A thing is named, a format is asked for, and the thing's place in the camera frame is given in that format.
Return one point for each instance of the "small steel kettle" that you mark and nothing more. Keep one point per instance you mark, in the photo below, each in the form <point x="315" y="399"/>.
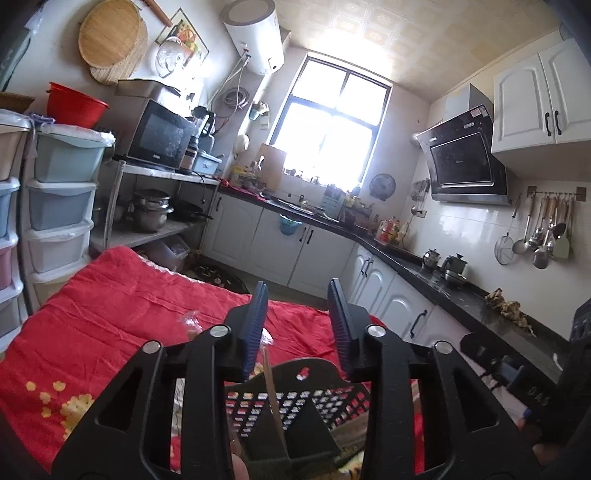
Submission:
<point x="431" y="261"/>

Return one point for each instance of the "ginger roots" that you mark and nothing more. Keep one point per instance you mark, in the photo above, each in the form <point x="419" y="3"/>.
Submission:
<point x="508" y="309"/>

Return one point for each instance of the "dark glass bottle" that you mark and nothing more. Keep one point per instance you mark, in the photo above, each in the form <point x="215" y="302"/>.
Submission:
<point x="188" y="159"/>

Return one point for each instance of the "steel pot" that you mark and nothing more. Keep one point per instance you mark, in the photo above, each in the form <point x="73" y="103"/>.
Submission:
<point x="150" y="212"/>

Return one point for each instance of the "black range hood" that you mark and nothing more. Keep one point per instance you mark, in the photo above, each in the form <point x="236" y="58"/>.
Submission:
<point x="461" y="161"/>

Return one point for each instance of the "black frying pan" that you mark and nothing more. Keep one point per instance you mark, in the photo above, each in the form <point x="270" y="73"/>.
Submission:
<point x="189" y="212"/>

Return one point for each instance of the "red floral tablecloth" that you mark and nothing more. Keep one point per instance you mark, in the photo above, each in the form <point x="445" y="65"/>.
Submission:
<point x="92" y="323"/>

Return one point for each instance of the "white lower cabinets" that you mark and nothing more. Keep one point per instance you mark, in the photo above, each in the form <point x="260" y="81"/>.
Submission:
<point x="318" y="258"/>

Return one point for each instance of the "kitchen window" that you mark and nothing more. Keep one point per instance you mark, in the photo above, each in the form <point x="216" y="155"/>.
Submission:
<point x="332" y="124"/>

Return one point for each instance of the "blue white plastic drawer tower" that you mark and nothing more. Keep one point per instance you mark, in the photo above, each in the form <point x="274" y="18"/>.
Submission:
<point x="60" y="203"/>

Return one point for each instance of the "person's left hand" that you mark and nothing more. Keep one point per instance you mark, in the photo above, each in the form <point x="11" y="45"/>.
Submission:
<point x="240" y="468"/>

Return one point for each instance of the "black microwave oven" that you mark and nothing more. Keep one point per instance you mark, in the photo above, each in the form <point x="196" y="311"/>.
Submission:
<point x="159" y="136"/>

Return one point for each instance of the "group of condiment bottles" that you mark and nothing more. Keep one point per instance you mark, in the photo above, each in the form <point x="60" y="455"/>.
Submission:
<point x="392" y="230"/>

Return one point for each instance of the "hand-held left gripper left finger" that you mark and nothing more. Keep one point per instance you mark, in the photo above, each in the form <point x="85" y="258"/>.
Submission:
<point x="254" y="332"/>

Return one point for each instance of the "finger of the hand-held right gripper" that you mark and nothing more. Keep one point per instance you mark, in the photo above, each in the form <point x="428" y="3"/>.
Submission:
<point x="582" y="323"/>
<point x="480" y="348"/>

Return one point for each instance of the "red plastic basin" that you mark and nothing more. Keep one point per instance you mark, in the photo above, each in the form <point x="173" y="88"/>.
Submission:
<point x="76" y="108"/>

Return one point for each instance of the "metal rack shelf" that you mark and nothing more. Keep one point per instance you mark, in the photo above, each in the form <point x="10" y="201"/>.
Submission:
<point x="152" y="233"/>

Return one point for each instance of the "blue grey plastic box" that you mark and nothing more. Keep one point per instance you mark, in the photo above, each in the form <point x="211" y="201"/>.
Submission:
<point x="207" y="164"/>

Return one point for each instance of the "dark green utensil basket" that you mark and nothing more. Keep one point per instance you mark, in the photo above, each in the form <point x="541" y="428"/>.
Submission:
<point x="314" y="415"/>

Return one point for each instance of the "glass pot lid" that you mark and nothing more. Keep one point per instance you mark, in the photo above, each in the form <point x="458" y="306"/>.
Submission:
<point x="170" y="57"/>

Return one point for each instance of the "small blue hanging bin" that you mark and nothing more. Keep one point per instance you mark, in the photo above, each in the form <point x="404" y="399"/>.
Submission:
<point x="291" y="225"/>

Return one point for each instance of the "black blender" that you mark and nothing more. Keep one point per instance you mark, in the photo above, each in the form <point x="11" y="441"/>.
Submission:
<point x="205" y="127"/>

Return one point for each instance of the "pastel plastic drawer tower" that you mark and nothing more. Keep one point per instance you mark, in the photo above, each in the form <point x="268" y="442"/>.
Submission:
<point x="9" y="207"/>

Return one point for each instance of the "fruit wall picture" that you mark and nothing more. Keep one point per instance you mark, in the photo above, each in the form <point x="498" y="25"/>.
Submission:
<point x="187" y="37"/>

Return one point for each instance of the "wooden rolling pin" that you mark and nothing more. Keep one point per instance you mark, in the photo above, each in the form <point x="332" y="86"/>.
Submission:
<point x="159" y="14"/>

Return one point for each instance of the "brown wicker basket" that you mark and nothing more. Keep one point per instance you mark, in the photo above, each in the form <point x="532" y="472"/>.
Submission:
<point x="16" y="101"/>

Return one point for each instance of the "clear plastic container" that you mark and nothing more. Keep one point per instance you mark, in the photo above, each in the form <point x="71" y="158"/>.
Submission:
<point x="168" y="254"/>

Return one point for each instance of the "small wall fan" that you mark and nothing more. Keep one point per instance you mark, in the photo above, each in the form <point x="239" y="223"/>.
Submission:
<point x="382" y="187"/>

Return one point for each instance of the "row of hanging kitchen utensils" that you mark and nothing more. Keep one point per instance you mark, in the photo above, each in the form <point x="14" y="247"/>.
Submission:
<point x="540" y="235"/>

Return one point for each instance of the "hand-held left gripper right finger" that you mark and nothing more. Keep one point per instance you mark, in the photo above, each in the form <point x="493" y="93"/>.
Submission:
<point x="339" y="332"/>

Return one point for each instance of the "beige cutting board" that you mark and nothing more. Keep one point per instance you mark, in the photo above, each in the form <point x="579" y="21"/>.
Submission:
<point x="271" y="166"/>

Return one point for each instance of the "steel teapot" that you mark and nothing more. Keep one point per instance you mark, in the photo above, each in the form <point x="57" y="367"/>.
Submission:
<point x="455" y="272"/>

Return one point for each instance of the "white upper cabinet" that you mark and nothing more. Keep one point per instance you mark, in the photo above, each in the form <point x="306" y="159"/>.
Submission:
<point x="540" y="106"/>

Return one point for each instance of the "black countertop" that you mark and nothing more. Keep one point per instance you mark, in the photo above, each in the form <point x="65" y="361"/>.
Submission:
<point x="475" y="318"/>

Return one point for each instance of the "round bamboo tray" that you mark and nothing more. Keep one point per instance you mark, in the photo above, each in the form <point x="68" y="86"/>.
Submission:
<point x="111" y="39"/>

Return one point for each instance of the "white water heater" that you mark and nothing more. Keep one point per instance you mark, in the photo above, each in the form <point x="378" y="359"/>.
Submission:
<point x="254" y="34"/>

